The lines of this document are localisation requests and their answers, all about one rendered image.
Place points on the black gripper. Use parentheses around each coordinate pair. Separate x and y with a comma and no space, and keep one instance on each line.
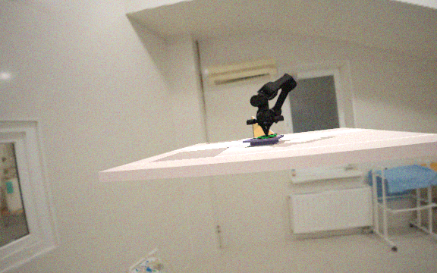
(265,127)

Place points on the lavender switch panel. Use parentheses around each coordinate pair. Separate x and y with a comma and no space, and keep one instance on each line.
(264,140)

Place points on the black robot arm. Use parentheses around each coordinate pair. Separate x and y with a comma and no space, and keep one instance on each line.
(268,92)

